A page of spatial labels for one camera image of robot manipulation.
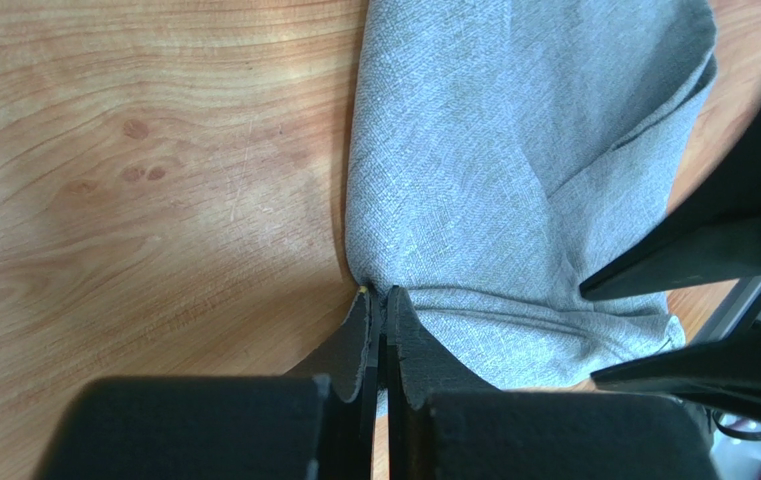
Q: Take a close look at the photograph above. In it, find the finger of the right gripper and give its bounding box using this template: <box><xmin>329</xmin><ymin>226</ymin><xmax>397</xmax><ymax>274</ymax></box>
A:
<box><xmin>580</xmin><ymin>107</ymin><xmax>761</xmax><ymax>300</ymax></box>
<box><xmin>591</xmin><ymin>330</ymin><xmax>761</xmax><ymax>422</ymax></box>

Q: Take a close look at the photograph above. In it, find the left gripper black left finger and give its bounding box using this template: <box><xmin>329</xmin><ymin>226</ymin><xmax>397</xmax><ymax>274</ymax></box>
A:
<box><xmin>286</xmin><ymin>286</ymin><xmax>381</xmax><ymax>480</ymax></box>

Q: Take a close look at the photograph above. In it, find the grey cloth napkin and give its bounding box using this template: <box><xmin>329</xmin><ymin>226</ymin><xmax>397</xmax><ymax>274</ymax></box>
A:
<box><xmin>345</xmin><ymin>1</ymin><xmax>717</xmax><ymax>389</ymax></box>

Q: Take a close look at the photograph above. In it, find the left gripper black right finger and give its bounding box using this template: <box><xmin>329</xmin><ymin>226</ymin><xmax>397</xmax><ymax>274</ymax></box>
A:
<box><xmin>385</xmin><ymin>284</ymin><xmax>498</xmax><ymax>480</ymax></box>

